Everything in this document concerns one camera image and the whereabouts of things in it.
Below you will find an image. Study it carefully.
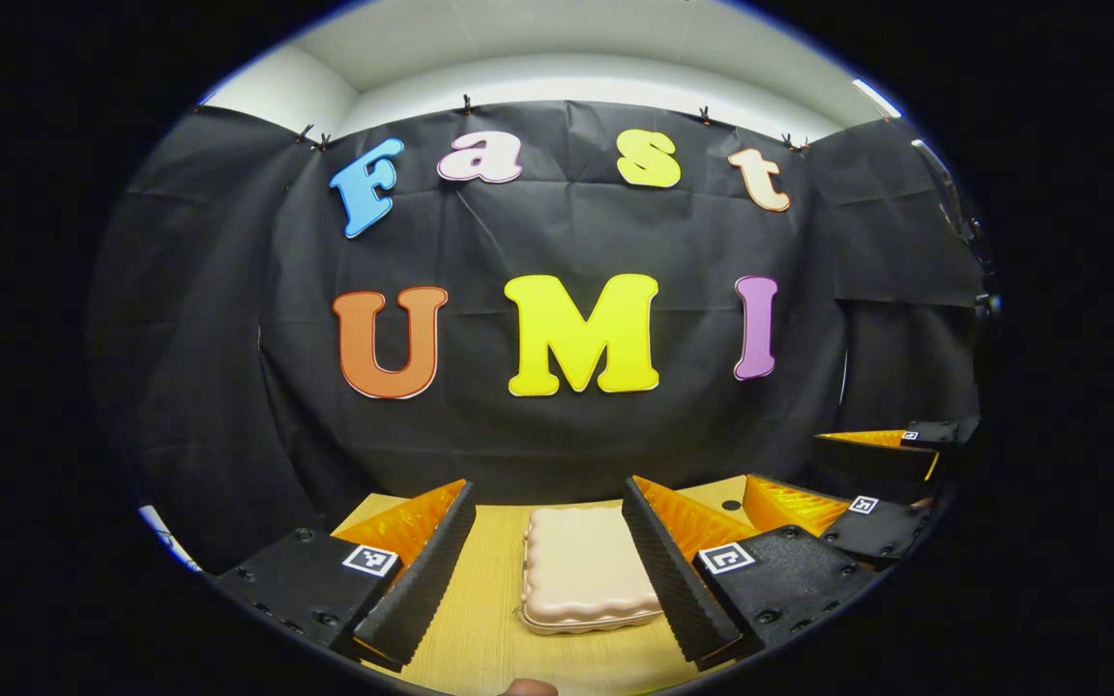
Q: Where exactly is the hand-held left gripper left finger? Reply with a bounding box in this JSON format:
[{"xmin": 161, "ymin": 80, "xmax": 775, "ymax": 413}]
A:
[{"xmin": 214, "ymin": 478, "xmax": 478, "ymax": 673}]

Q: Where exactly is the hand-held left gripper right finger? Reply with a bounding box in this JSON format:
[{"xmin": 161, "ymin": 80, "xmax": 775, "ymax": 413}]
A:
[{"xmin": 622, "ymin": 474, "xmax": 892, "ymax": 670}]

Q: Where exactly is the pink suitcase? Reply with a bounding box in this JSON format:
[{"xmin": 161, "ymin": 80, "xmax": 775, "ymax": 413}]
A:
[{"xmin": 518, "ymin": 506, "xmax": 664, "ymax": 636}]

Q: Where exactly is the black backdrop cloth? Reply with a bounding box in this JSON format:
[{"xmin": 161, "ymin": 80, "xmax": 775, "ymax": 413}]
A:
[{"xmin": 88, "ymin": 100, "xmax": 988, "ymax": 571}]

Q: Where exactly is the dark metal stand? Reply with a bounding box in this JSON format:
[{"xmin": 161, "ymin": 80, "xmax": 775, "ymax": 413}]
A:
[{"xmin": 910, "ymin": 138, "xmax": 1003, "ymax": 322}]

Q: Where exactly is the white ceiling light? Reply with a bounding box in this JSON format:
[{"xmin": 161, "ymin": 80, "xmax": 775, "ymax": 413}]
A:
[{"xmin": 852, "ymin": 79, "xmax": 903, "ymax": 119}]

